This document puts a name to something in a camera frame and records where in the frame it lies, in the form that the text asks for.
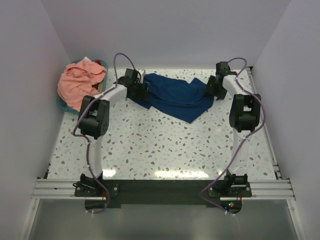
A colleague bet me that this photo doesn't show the aluminium frame rail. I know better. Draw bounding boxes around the aluminium frame rail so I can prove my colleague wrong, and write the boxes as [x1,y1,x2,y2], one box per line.
[31,179,296,200]

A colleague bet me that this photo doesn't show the dark blue t shirt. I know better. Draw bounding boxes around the dark blue t shirt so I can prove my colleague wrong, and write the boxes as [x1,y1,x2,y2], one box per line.
[130,73,214,124]

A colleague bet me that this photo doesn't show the pink t shirt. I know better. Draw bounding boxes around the pink t shirt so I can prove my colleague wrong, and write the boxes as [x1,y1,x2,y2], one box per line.
[57,59,107,111]

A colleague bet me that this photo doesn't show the beige garment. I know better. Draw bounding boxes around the beige garment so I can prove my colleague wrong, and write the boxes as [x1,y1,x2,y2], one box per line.
[97,81,106,93]

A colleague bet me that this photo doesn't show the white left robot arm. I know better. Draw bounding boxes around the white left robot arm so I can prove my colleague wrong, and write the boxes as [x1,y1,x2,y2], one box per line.
[73,68,149,179]

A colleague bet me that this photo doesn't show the teal plastic laundry basket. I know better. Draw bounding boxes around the teal plastic laundry basket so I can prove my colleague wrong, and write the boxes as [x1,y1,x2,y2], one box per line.
[56,59,110,113]

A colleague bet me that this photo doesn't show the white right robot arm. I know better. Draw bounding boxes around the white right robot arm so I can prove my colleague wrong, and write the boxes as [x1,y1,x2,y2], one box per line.
[204,61,261,180]

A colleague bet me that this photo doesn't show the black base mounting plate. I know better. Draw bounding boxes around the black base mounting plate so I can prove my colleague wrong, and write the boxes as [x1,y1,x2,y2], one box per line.
[73,174,253,213]

